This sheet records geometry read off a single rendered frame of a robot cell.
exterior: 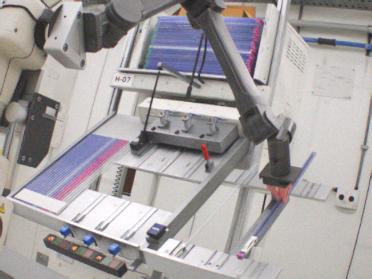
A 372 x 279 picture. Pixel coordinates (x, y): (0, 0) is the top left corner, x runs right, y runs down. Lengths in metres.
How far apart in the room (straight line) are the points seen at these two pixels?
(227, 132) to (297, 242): 1.61
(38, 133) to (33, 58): 0.17
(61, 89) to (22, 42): 2.14
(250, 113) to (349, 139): 2.11
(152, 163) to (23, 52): 1.01
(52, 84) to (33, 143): 2.00
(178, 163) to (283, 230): 1.64
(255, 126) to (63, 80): 2.04
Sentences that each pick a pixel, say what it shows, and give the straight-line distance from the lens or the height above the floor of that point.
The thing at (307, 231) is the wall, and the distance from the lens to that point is 3.42.
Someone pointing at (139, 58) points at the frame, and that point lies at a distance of 2.34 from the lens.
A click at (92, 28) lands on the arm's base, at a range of 1.06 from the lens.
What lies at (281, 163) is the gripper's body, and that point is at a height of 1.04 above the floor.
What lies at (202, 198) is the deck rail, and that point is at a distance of 1.79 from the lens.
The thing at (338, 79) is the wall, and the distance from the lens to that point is 3.55.
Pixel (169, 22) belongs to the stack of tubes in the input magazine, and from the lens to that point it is 2.33.
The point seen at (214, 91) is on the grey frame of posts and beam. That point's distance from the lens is 2.12.
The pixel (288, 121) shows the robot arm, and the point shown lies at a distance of 1.41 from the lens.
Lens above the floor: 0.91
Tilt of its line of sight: 6 degrees up
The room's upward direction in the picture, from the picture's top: 13 degrees clockwise
